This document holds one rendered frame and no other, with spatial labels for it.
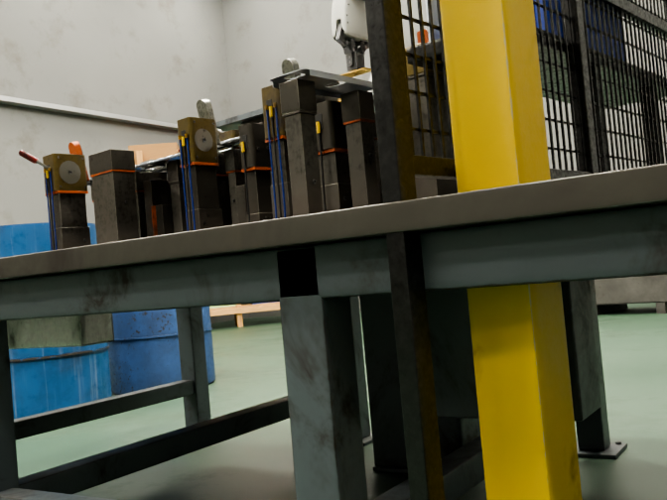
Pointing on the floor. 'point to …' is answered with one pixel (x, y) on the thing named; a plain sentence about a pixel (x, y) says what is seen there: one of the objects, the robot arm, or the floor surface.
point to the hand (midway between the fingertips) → (355, 62)
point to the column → (396, 458)
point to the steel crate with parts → (630, 293)
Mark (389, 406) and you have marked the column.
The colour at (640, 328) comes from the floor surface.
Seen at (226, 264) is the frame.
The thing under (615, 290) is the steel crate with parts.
